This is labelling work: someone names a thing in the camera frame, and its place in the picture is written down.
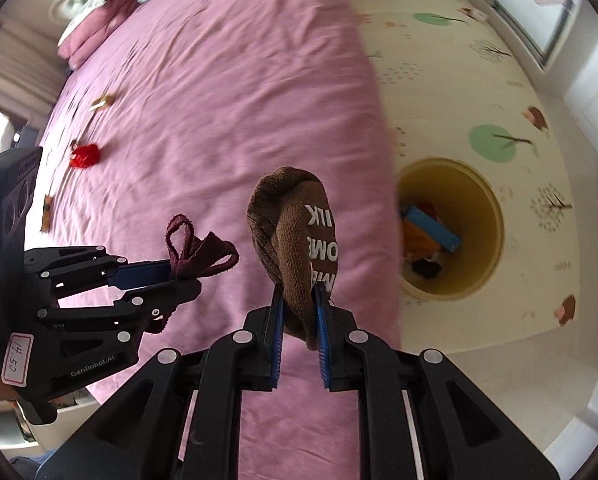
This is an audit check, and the maroon sock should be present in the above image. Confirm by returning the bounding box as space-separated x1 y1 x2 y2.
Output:
146 214 240 334

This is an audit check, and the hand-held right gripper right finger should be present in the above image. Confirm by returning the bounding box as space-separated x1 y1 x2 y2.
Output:
313 282 562 480

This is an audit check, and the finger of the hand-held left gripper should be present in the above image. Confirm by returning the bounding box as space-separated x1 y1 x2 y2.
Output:
36 279 202 333
24 245 176 303

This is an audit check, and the red crumpled sock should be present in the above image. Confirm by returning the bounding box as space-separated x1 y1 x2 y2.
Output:
70 144 101 168

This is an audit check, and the pink folded quilt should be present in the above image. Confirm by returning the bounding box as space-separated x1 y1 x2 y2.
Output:
58 0 146 72

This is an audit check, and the cream play mat with trees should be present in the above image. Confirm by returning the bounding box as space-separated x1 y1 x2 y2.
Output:
346 0 596 343

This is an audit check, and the black balled sock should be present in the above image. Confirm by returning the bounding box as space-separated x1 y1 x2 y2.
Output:
411 257 444 281

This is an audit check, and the beige curtain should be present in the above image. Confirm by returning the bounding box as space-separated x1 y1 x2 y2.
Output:
0 35 70 112

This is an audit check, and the yellow trash bin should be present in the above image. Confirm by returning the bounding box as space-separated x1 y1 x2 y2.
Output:
396 157 506 302

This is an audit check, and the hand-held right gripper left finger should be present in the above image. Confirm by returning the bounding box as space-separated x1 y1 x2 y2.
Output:
39 282 286 480

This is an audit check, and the brown sock with white print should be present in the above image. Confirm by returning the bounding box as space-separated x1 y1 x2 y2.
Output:
245 166 340 352

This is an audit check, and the blue printed carton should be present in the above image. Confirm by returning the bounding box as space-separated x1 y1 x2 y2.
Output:
403 204 462 254

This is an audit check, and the white sliding door wardrobe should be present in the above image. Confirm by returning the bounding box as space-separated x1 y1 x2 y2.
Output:
484 0 598 70

